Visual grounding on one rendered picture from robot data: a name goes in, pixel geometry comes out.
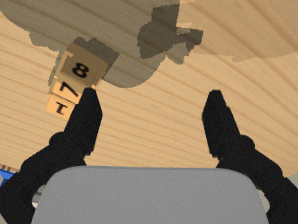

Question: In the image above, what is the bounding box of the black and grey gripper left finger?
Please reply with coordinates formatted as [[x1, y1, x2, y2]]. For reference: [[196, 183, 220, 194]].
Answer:
[[0, 88, 103, 224]]

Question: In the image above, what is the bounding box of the tan cardboard cube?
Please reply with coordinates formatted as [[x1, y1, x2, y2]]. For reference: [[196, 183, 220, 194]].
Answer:
[[52, 57, 97, 104], [45, 92, 76, 120]]

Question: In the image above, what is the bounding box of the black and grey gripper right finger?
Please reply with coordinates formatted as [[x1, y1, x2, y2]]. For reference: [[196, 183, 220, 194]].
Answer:
[[202, 90, 298, 224]]

